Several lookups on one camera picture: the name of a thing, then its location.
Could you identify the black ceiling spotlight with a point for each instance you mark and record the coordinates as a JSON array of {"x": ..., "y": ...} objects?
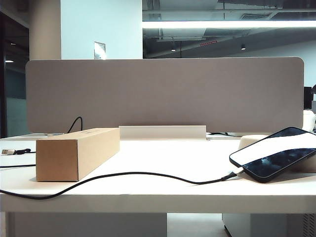
[
  {"x": 173, "y": 47},
  {"x": 243, "y": 47}
]

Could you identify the grey fabric desk partition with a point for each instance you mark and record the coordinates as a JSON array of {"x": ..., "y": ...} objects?
[{"x": 160, "y": 93}]

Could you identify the black computer monitor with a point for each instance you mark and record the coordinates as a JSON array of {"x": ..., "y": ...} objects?
[{"x": 307, "y": 97}]

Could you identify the white under-desk cabinet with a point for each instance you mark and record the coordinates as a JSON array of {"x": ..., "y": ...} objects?
[{"x": 271, "y": 225}]

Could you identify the white moulded pulp tray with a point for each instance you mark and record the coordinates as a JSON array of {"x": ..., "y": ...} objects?
[{"x": 251, "y": 142}]

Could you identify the black smartphone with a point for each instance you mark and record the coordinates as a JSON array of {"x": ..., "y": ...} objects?
[{"x": 269, "y": 168}]

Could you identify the framed wall sign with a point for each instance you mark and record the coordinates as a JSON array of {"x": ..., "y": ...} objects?
[{"x": 100, "y": 50}]

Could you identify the white rounded object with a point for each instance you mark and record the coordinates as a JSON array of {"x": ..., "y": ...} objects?
[{"x": 309, "y": 119}]

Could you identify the long ceiling light strip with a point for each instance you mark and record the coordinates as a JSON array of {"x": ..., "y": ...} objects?
[{"x": 222, "y": 24}]

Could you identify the brown cardboard box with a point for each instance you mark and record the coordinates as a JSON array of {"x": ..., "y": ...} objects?
[{"x": 56, "y": 160}]

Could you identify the white desk underside panel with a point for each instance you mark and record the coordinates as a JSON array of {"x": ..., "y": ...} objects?
[{"x": 86, "y": 225}]

